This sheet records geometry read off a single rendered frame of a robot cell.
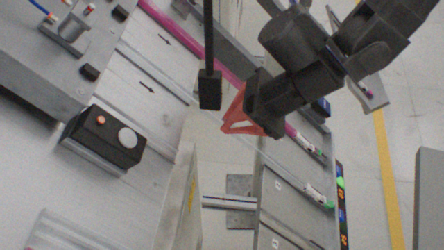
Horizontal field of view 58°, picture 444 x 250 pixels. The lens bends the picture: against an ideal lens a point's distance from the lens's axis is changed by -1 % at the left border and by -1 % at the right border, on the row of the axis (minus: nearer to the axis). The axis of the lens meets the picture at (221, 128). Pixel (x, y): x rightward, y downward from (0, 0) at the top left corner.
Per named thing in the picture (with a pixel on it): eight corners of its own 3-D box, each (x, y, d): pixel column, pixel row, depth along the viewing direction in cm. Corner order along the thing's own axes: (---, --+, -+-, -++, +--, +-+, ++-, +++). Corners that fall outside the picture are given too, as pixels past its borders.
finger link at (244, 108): (205, 130, 62) (252, 104, 57) (212, 97, 67) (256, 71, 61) (235, 153, 66) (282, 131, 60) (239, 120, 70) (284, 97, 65)
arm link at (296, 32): (397, 57, 49) (373, 30, 56) (347, -13, 44) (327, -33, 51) (316, 114, 54) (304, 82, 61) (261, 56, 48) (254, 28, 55)
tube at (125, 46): (327, 203, 80) (331, 201, 80) (327, 209, 80) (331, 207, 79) (116, 39, 56) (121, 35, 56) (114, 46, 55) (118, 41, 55)
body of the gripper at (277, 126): (245, 118, 56) (288, 95, 52) (251, 70, 63) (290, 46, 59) (274, 143, 60) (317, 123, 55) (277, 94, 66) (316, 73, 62)
